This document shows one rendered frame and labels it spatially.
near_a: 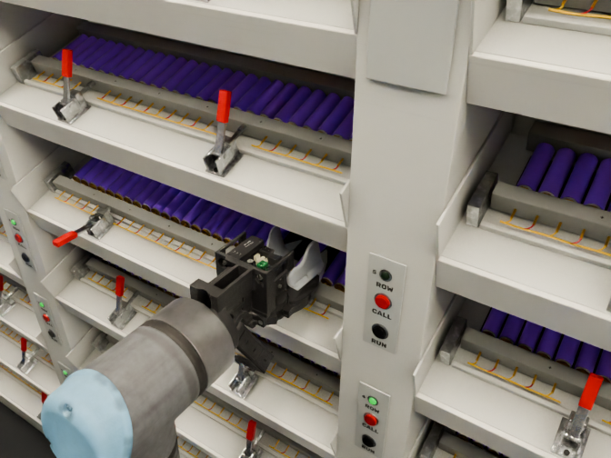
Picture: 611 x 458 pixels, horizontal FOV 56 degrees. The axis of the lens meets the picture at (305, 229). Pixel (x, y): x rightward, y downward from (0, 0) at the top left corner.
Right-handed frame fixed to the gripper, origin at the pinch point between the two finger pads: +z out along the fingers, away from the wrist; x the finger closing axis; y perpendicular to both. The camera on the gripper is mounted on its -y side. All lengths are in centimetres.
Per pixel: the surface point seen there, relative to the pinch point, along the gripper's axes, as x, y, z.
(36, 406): 83, -82, -3
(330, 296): -5.4, -2.2, -3.2
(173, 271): 18.3, -6.1, -6.8
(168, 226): 22.4, -2.1, -3.0
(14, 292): 78, -41, -1
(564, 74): -26.2, 31.5, -9.4
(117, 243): 30.0, -5.9, -6.5
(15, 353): 84, -63, -3
